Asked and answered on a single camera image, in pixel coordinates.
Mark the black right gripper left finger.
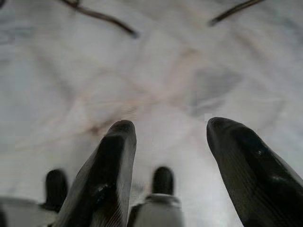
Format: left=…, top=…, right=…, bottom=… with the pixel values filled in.
left=55, top=120, right=137, bottom=227

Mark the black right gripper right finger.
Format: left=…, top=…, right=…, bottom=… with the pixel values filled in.
left=206, top=117, right=303, bottom=227

